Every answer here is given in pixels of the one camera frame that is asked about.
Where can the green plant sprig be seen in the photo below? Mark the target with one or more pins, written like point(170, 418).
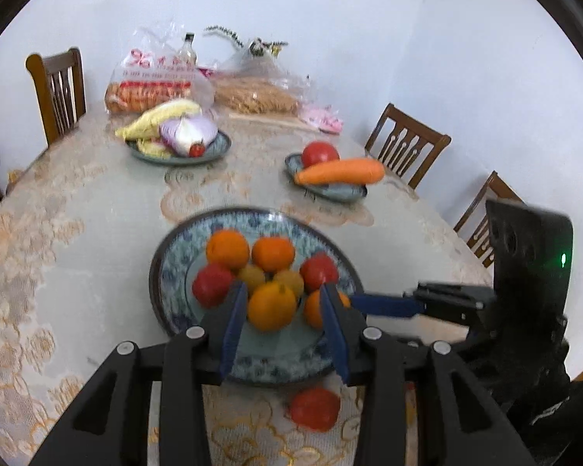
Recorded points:
point(223, 34)

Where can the carrot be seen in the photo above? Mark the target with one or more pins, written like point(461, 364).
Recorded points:
point(340, 171)

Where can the blue patterned ceramic plate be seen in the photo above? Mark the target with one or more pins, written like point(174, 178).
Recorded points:
point(175, 272)

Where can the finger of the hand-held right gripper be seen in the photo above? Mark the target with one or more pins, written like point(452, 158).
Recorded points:
point(386, 305)

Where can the small green plate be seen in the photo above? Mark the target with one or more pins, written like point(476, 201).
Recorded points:
point(337, 191)

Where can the orange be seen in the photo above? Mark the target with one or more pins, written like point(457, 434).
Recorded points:
point(271, 307)
point(312, 310)
point(273, 252)
point(227, 248)

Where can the wooden chair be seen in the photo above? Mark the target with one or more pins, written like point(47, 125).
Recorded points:
point(58, 92)
point(483, 225)
point(405, 143)

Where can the short yellow corn piece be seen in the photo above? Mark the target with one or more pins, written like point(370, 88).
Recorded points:
point(153, 148)

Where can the glass bottle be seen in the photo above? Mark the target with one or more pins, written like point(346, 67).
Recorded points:
point(189, 48)

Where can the small yellow-brown round fruit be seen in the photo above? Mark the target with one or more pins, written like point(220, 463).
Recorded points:
point(289, 280)
point(251, 276)

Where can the large red tomato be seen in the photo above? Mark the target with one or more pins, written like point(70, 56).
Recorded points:
point(319, 153)

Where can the yellow corn cob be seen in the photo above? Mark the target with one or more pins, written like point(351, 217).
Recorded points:
point(160, 116)

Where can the pink packet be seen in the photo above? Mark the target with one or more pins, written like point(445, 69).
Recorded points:
point(323, 119)

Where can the purple onion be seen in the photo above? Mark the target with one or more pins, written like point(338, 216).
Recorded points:
point(189, 131)

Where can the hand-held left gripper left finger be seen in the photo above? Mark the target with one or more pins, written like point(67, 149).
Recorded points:
point(233, 325)

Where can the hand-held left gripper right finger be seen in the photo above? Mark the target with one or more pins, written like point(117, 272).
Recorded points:
point(335, 337)

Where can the clear bag of noodles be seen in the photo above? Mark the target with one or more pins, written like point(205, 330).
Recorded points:
point(257, 94)

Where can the red apple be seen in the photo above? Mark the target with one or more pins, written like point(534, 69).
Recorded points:
point(315, 408)
point(213, 284)
point(319, 271)

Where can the cherry tomato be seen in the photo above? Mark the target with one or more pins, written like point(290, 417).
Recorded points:
point(197, 149)

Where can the bag of bread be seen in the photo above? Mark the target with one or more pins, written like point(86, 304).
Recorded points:
point(150, 82)

